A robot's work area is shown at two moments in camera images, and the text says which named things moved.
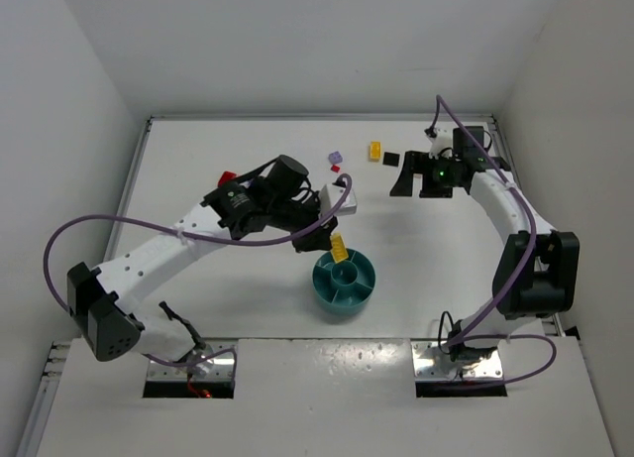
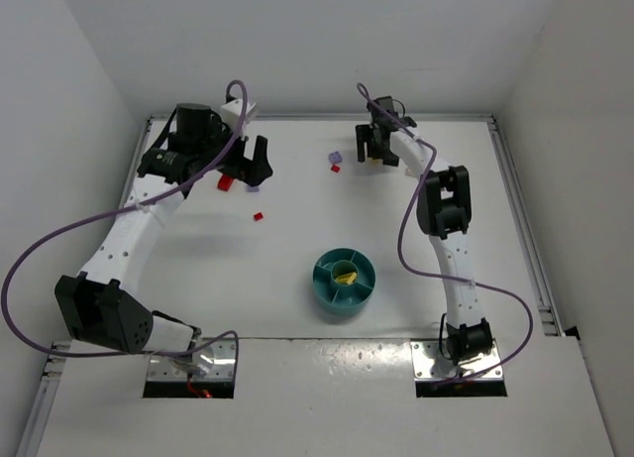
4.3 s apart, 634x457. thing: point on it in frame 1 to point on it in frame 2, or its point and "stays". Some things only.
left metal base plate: [213, 361] stays
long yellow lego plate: [339, 248] to [347, 279]
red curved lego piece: [226, 175] stays
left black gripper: [307, 236] to [243, 158]
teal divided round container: [345, 286] stays
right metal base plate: [432, 361] stays
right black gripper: [428, 172] to [375, 136]
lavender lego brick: [335, 158] stays
